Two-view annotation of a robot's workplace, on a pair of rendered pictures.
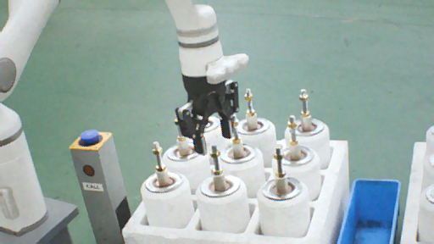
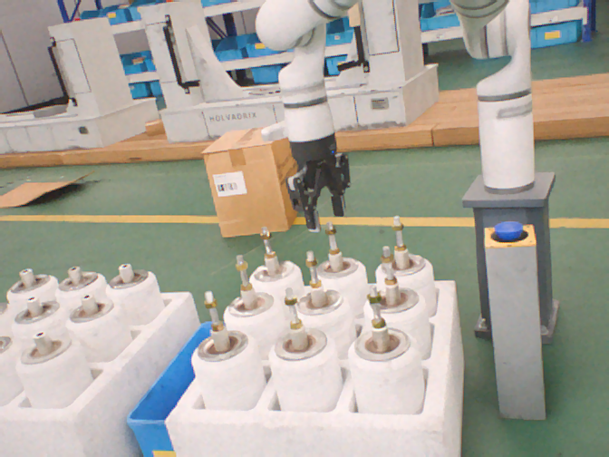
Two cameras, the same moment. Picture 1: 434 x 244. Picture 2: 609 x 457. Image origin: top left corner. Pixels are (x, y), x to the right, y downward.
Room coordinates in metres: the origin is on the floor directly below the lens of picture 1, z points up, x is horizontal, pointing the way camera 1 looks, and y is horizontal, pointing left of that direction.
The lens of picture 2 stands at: (2.00, -0.06, 0.69)
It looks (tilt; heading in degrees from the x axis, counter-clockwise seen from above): 21 degrees down; 177
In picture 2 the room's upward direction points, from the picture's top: 11 degrees counter-clockwise
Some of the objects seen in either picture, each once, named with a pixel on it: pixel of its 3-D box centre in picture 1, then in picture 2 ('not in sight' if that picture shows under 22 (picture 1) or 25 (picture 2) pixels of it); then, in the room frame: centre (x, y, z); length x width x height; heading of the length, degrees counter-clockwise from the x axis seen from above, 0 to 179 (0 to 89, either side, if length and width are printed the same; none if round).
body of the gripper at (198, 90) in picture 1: (206, 89); (315, 159); (1.07, 0.01, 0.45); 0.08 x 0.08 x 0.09
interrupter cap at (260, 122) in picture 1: (252, 126); (300, 345); (1.29, -0.08, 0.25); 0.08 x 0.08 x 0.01
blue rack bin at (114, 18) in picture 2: not in sight; (127, 13); (-5.35, -1.31, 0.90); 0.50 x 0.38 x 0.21; 147
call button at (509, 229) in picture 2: (90, 137); (508, 232); (1.22, 0.26, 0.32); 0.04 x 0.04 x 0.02
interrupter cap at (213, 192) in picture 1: (219, 186); (337, 267); (1.07, 0.01, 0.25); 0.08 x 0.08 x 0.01
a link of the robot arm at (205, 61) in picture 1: (208, 52); (299, 116); (1.05, -0.01, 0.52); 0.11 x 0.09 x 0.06; 43
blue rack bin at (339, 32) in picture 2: not in sight; (350, 29); (-3.89, 0.92, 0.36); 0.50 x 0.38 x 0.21; 145
